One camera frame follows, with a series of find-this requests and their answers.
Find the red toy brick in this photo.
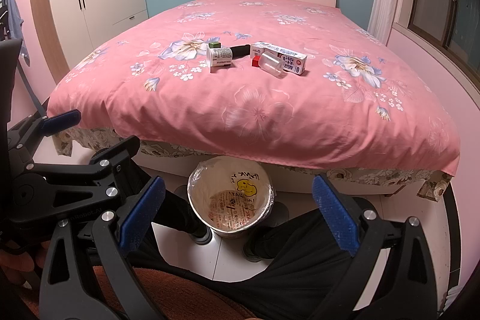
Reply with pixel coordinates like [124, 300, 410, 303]
[251, 55, 260, 67]

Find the blue hanging cloth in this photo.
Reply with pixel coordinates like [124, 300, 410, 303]
[1, 0, 30, 67]

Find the white yogurt cup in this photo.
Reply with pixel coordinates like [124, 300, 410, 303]
[207, 47, 233, 71]

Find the translucent plastic cup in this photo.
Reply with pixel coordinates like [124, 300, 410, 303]
[259, 52, 286, 78]

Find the black foam cylinder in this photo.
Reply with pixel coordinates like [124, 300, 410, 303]
[229, 45, 251, 60]

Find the green toy brick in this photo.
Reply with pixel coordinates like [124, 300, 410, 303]
[208, 41, 221, 49]

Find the pink floral bedspread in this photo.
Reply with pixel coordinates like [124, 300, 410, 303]
[48, 0, 461, 175]

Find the foil-lined trash bin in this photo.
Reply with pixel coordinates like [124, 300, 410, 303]
[187, 156, 276, 238]

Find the white blue milk carton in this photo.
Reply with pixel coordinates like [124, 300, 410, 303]
[250, 41, 308, 76]

